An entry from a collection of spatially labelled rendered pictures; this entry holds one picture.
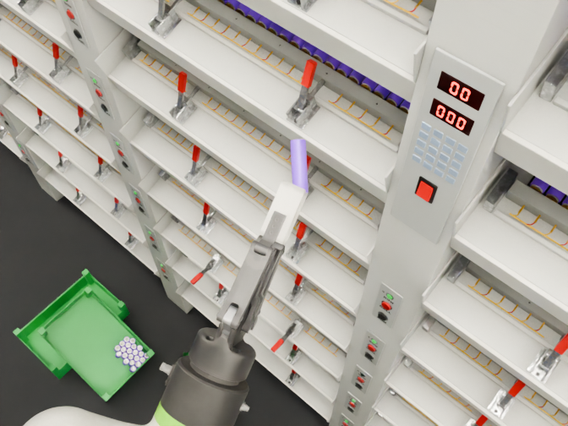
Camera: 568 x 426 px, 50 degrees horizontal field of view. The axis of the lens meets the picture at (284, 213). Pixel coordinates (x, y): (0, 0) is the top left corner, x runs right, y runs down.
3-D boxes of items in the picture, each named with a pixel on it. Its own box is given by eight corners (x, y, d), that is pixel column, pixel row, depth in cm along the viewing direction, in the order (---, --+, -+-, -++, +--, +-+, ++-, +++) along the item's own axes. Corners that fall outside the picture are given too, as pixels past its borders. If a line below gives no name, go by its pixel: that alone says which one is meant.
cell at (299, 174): (296, 142, 74) (298, 195, 74) (286, 140, 73) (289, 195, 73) (308, 139, 73) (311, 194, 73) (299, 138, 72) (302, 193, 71)
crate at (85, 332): (152, 354, 201) (155, 352, 194) (105, 401, 193) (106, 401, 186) (88, 289, 201) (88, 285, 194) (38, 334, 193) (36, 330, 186)
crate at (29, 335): (59, 379, 197) (51, 372, 190) (21, 340, 204) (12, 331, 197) (130, 314, 209) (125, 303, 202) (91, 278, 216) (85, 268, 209)
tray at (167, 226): (341, 382, 147) (337, 379, 138) (166, 238, 168) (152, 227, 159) (392, 315, 150) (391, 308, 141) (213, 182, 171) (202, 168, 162)
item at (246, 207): (358, 319, 114) (352, 305, 101) (137, 150, 135) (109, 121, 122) (423, 234, 117) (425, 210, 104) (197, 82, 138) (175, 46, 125)
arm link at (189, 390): (245, 423, 77) (227, 447, 68) (164, 382, 79) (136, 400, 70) (264, 379, 77) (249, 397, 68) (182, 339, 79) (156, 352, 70)
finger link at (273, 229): (258, 250, 72) (253, 251, 69) (275, 210, 72) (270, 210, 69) (270, 255, 71) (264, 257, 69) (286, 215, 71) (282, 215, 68)
